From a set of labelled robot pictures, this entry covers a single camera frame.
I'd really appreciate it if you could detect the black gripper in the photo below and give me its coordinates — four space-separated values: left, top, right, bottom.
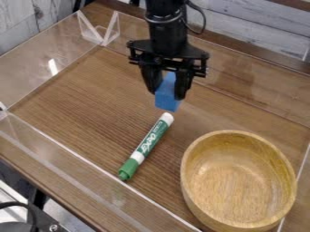
125 39 211 101

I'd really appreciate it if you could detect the blue foam block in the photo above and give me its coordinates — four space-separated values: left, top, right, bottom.
155 72 180 112

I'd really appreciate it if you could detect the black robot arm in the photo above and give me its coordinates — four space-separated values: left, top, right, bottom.
125 0 209 100

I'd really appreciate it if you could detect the brown wooden bowl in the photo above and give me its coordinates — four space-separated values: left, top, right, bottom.
180 130 296 232

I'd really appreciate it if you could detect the green dry erase marker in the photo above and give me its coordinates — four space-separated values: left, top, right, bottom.
117 112 175 180

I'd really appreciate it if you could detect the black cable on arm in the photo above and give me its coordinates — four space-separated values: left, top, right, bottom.
183 0 207 35

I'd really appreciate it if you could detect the clear acrylic tray wall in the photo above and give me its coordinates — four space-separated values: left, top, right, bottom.
0 6 310 232

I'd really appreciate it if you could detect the black cable lower left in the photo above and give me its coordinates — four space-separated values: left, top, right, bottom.
0 201 40 232

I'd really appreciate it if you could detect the black metal table bracket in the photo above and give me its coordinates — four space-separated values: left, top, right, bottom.
26 188 69 232

